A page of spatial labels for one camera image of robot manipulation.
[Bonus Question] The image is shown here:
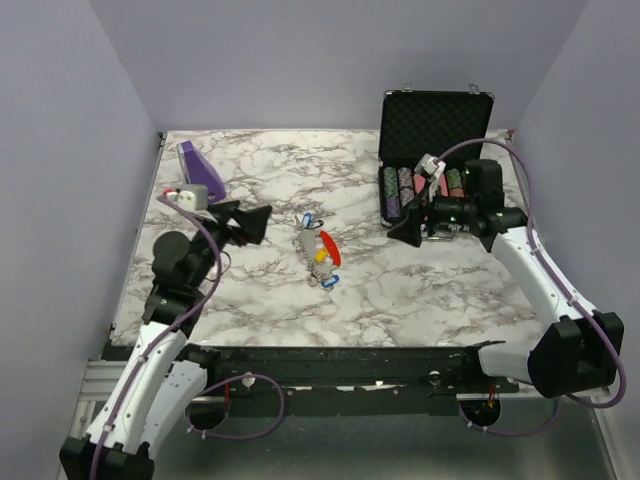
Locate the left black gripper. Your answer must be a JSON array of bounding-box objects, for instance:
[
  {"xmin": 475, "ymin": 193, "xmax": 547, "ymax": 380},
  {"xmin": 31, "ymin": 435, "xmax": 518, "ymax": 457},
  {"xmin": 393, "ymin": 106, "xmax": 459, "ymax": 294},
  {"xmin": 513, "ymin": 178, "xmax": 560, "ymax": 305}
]
[{"xmin": 191, "ymin": 201, "xmax": 275, "ymax": 289}]

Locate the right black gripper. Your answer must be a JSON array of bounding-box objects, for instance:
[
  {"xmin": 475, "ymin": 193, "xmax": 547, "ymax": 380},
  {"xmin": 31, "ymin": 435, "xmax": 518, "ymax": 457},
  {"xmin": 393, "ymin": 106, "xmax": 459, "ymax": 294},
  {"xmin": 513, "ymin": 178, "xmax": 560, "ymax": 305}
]
[{"xmin": 387, "ymin": 180, "xmax": 478, "ymax": 247}]

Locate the red keyring with keys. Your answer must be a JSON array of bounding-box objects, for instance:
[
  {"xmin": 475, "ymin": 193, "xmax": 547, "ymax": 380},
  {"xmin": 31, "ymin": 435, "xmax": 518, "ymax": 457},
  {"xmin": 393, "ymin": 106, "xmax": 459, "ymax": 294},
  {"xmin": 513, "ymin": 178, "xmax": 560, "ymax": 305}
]
[{"xmin": 292, "ymin": 212, "xmax": 342, "ymax": 291}]

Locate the yellow tagged key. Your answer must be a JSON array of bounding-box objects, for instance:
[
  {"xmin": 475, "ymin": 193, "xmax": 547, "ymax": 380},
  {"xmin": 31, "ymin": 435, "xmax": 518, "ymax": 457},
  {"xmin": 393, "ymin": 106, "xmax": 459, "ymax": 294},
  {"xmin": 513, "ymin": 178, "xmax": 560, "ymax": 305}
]
[{"xmin": 314, "ymin": 247, "xmax": 333, "ymax": 264}]

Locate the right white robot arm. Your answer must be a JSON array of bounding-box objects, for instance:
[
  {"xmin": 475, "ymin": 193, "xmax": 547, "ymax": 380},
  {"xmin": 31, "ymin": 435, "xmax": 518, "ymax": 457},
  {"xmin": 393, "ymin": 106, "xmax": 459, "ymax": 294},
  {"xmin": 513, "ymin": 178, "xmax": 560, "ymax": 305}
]
[{"xmin": 388, "ymin": 155, "xmax": 624, "ymax": 398}]

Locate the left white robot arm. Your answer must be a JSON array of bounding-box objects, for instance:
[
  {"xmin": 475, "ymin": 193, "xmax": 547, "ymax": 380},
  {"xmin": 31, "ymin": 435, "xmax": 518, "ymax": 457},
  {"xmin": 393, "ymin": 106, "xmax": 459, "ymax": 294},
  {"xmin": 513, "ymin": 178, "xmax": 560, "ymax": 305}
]
[{"xmin": 59, "ymin": 196, "xmax": 272, "ymax": 479}]

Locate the pink playing card deck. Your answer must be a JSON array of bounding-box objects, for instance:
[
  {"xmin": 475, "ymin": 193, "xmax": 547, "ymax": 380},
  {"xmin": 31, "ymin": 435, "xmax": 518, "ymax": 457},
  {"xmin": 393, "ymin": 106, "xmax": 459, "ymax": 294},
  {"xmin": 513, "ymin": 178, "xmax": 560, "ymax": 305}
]
[{"xmin": 413, "ymin": 174, "xmax": 449, "ymax": 198}]

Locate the purple wedge-shaped box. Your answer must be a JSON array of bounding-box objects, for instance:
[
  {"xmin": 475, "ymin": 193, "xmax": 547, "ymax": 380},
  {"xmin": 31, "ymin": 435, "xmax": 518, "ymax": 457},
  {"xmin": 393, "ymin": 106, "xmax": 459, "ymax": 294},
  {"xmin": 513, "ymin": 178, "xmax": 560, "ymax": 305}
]
[{"xmin": 177, "ymin": 141, "xmax": 226, "ymax": 204}]

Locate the blue key tag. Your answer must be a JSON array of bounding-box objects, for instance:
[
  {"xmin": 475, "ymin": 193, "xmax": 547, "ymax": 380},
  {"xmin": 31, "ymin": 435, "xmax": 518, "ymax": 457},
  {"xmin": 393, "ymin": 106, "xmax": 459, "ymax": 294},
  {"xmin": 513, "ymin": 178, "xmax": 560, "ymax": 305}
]
[{"xmin": 321, "ymin": 274, "xmax": 340, "ymax": 291}]

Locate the black poker chip case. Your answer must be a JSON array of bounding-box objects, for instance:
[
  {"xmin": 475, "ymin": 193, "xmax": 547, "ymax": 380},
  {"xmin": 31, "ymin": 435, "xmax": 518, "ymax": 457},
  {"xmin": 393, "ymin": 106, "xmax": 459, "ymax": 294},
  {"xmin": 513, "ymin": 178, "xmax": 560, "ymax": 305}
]
[{"xmin": 378, "ymin": 90, "xmax": 495, "ymax": 228}]

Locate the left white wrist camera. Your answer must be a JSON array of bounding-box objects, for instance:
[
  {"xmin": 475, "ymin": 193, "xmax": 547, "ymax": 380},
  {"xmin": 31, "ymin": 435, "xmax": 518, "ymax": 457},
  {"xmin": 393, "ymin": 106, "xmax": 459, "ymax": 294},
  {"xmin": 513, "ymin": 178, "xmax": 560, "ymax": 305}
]
[{"xmin": 163, "ymin": 184, "xmax": 212, "ymax": 219}]

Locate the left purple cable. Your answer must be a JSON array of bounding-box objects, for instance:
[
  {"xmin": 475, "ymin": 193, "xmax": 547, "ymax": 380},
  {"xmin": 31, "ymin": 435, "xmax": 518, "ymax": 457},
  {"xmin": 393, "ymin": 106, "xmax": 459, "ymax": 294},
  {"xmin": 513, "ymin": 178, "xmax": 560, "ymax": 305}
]
[{"xmin": 89, "ymin": 192, "xmax": 286, "ymax": 480}]

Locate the purple cable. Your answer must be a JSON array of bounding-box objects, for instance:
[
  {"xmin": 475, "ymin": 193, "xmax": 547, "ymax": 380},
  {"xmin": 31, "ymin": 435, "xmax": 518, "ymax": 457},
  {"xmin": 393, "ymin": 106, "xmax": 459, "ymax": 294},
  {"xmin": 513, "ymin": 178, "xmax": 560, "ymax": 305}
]
[
  {"xmin": 89, "ymin": 192, "xmax": 286, "ymax": 480},
  {"xmin": 429, "ymin": 138, "xmax": 630, "ymax": 437}
]

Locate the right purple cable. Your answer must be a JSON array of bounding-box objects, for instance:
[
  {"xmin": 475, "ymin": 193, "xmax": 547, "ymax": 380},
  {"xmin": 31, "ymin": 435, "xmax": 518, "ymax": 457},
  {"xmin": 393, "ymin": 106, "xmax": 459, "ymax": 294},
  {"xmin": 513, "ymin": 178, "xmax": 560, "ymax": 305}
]
[{"xmin": 429, "ymin": 138, "xmax": 630, "ymax": 437}]

